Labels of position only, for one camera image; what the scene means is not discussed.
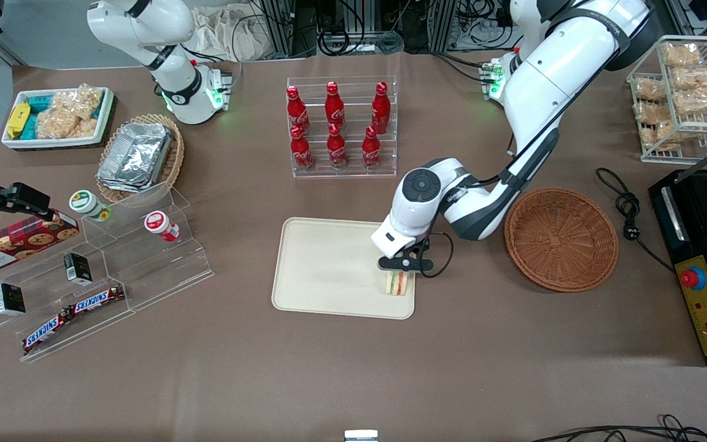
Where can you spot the triangle sandwich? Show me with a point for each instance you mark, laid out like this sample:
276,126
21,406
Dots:
397,285

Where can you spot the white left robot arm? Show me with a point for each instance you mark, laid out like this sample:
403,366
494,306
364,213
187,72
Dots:
550,80

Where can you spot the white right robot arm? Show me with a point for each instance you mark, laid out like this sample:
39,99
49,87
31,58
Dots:
163,31

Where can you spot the cream plastic tray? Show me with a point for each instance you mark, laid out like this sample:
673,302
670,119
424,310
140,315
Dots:
329,267

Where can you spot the oval light wicker basket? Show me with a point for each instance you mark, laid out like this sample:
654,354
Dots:
172,162

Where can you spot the round brown wicker basket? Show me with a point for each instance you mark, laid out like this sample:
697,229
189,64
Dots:
559,239

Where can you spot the red cookie box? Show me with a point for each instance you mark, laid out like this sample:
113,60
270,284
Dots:
16,245

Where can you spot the green lid yogurt cup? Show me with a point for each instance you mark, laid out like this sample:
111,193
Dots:
86,204

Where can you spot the white rectangular bin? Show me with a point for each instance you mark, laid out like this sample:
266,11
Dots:
53,142

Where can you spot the yellow snack packet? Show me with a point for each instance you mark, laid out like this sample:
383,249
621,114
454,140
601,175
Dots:
18,120

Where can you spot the clear bag of rice crackers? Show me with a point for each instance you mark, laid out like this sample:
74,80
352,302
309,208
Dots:
80,101
62,126

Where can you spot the small black box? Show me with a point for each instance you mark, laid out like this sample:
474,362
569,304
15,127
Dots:
10,299
77,269

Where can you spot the teal snack packet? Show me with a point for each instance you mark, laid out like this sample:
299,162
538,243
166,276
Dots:
37,103

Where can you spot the clear acrylic bottle rack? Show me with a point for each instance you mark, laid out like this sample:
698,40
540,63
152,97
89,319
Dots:
344,175

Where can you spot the stack of foil containers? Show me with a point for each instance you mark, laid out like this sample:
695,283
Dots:
135,156

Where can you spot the Snickers bar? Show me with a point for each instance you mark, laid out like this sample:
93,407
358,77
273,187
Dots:
46,331
97,299

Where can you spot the red cola bottle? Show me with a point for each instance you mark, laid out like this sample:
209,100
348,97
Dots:
337,149
301,150
297,110
334,105
371,150
380,109

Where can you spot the red lid yogurt cup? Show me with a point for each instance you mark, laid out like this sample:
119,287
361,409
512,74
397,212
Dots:
160,224

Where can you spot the small silver metal piece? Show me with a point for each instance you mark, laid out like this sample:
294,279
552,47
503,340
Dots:
361,436

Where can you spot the beige cloth bag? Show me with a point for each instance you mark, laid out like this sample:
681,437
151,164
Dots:
224,34

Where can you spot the bagged fried snack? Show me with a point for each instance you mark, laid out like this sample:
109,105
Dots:
680,55
649,90
696,78
660,136
651,112
697,101

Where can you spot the aluminium frame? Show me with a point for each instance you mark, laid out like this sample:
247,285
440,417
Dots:
280,27

